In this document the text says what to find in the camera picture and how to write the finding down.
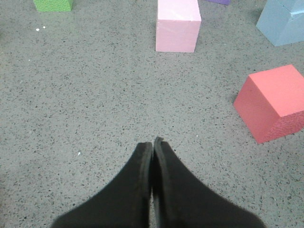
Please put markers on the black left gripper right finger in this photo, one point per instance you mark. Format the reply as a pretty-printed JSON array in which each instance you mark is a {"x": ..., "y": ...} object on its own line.
[{"x": 182, "y": 201}]

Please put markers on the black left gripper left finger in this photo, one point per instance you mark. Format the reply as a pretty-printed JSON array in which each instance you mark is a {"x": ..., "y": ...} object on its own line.
[{"x": 123, "y": 203}]

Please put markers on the blue foam cube with cut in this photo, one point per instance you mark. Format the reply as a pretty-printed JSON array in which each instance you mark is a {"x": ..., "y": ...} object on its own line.
[{"x": 279, "y": 25}]

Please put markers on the textured red foam cube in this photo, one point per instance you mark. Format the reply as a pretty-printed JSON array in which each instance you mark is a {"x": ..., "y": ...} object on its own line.
[{"x": 271, "y": 103}]

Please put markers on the pink foam cube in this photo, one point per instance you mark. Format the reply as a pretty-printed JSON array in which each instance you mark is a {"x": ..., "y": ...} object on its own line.
[{"x": 177, "y": 25}]

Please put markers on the dark purple foam cube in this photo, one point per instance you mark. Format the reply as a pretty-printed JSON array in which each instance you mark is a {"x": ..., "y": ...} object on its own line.
[{"x": 222, "y": 2}]

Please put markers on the green foam cube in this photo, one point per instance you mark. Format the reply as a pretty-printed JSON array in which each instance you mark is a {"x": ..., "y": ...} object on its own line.
[{"x": 53, "y": 5}]

